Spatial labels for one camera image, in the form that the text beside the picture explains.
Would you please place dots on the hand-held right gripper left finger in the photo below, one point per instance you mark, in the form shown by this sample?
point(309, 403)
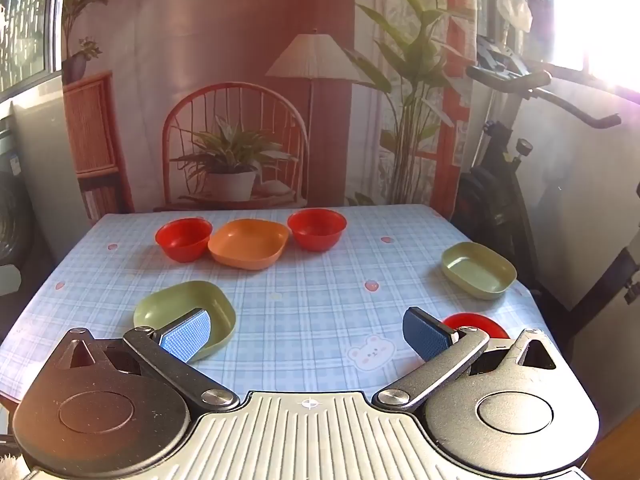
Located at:
point(187, 334)

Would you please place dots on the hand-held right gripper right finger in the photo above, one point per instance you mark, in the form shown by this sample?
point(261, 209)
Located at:
point(427, 336)

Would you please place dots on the green plastic plate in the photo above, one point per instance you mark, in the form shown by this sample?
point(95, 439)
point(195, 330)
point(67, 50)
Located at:
point(476, 271)
point(165, 310)

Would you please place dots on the red plastic bowl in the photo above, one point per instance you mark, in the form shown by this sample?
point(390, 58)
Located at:
point(481, 324)
point(182, 244)
point(317, 236)

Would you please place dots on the orange plastic plate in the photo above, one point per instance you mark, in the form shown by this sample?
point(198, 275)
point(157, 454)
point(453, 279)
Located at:
point(247, 246)

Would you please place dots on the blue checked tablecloth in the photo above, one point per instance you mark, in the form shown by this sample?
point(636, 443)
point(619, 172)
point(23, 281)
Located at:
point(310, 300)

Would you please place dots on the grey washing machine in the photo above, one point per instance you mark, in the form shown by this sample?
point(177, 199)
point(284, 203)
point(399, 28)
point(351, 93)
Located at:
point(10, 210)

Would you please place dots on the black exercise bike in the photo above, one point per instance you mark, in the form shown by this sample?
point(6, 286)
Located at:
point(500, 80)

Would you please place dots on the printed room backdrop cloth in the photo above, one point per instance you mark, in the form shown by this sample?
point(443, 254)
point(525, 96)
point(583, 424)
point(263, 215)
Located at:
point(200, 35)

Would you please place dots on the white plastic bag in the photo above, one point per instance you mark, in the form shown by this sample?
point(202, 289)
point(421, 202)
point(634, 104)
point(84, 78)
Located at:
point(515, 10)

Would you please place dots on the window with metal grille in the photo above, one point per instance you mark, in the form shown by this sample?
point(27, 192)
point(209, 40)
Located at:
point(25, 20)

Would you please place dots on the bright sunlit window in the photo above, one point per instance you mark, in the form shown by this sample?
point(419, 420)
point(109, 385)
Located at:
point(575, 10)

